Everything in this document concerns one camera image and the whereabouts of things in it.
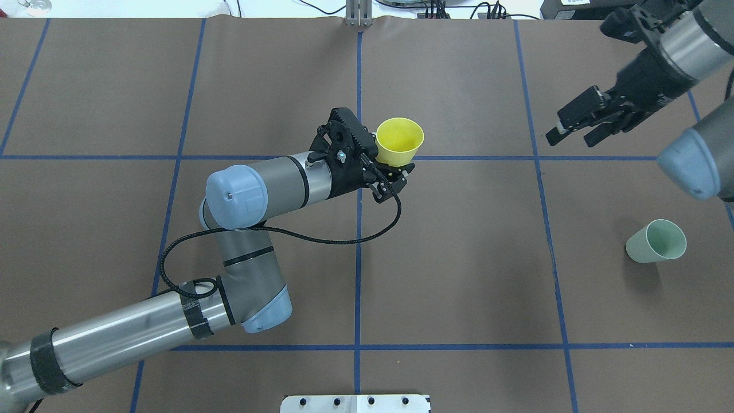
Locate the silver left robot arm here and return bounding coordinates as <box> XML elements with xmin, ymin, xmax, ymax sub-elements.
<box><xmin>2</xmin><ymin>107</ymin><xmax>424</xmax><ymax>412</ymax></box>

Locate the yellow plastic cup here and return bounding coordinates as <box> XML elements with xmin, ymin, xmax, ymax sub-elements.
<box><xmin>376</xmin><ymin>118</ymin><xmax>425</xmax><ymax>167</ymax></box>

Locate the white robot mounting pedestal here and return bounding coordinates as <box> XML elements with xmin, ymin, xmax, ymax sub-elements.
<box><xmin>280</xmin><ymin>394</ymin><xmax>432</xmax><ymax>412</ymax></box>

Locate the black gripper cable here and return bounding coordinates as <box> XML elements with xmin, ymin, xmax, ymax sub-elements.
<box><xmin>159</xmin><ymin>189</ymin><xmax>402</xmax><ymax>299</ymax></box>

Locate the aluminium frame post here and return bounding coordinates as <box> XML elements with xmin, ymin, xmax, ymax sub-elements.
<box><xmin>345</xmin><ymin>0</ymin><xmax>374</xmax><ymax>27</ymax></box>

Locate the light green plastic cup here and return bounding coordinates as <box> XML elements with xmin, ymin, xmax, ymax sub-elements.
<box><xmin>624</xmin><ymin>219</ymin><xmax>688</xmax><ymax>264</ymax></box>

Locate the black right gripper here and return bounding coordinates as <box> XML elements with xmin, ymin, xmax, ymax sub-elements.
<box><xmin>545</xmin><ymin>48</ymin><xmax>697</xmax><ymax>148</ymax></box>

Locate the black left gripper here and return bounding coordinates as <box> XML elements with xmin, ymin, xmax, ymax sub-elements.
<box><xmin>307</xmin><ymin>107</ymin><xmax>415</xmax><ymax>204</ymax></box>

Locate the clear glass object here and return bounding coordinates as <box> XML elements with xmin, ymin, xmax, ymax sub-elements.
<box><xmin>17</xmin><ymin>0</ymin><xmax>52</xmax><ymax>17</ymax></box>

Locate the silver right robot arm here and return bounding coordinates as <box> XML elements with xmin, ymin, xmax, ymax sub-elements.
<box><xmin>545</xmin><ymin>1</ymin><xmax>733</xmax><ymax>204</ymax></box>

